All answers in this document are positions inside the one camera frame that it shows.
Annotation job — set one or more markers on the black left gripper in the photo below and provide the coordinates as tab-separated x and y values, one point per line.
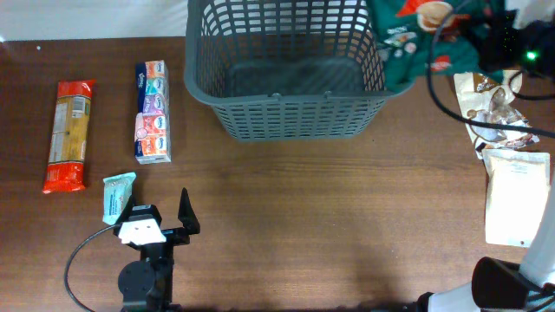
190	224

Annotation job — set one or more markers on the brown chocolate snack pouch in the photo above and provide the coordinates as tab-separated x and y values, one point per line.
483	99

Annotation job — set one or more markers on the green instant coffee bag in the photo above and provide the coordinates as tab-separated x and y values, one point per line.
404	30

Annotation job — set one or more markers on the beige kraft paper pouch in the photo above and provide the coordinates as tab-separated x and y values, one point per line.
517	191

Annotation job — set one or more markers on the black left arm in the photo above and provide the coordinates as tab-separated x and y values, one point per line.
147	284

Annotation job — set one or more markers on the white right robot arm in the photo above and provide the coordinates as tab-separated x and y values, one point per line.
496	284

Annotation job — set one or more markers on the colourful tissue pack bundle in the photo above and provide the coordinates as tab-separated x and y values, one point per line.
152	142

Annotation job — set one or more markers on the light teal wipes packet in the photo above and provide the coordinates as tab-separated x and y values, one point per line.
118	190

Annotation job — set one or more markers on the red orange pasta package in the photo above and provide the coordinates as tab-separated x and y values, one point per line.
65	168

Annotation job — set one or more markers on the grey plastic lattice basket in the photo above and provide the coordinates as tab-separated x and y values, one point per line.
286	70

